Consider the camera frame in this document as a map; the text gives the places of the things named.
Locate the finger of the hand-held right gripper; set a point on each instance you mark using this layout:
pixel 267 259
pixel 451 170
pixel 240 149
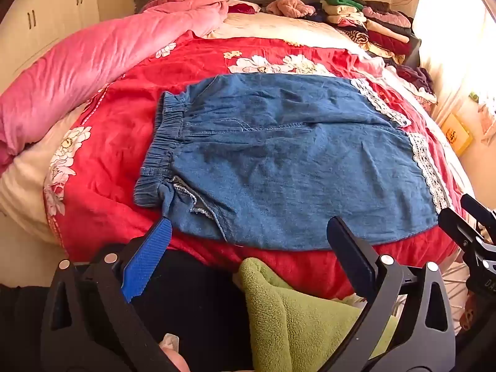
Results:
pixel 476 207
pixel 459 228

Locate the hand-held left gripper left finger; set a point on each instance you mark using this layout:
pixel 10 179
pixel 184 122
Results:
pixel 149 261

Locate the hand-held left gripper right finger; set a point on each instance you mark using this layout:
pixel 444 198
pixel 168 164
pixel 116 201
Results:
pixel 350 254

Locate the blue denim pants lace trim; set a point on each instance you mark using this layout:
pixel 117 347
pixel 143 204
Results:
pixel 271 162

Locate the person's left hand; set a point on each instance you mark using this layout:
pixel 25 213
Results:
pixel 176 360

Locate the yellow box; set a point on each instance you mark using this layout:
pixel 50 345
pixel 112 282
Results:
pixel 456 135

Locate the green fleece jacket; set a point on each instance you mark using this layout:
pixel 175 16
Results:
pixel 302 325

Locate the floral fabric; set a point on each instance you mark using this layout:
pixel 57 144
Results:
pixel 484 116

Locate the red floral bedspread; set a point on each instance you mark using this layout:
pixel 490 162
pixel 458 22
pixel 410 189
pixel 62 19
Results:
pixel 116 131

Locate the dark purple garment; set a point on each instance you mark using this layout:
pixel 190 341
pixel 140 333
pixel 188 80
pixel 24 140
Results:
pixel 416 79

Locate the pink duvet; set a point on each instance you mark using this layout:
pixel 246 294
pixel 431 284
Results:
pixel 77 73

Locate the pile of folded clothes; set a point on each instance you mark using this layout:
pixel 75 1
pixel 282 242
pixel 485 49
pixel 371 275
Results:
pixel 372 27

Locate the pink fluffy garment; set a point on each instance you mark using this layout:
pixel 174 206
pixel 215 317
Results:
pixel 288 6

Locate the dark red garment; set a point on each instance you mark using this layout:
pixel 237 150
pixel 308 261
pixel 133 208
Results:
pixel 241 8

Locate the white wardrobe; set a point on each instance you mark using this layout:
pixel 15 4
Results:
pixel 50 11

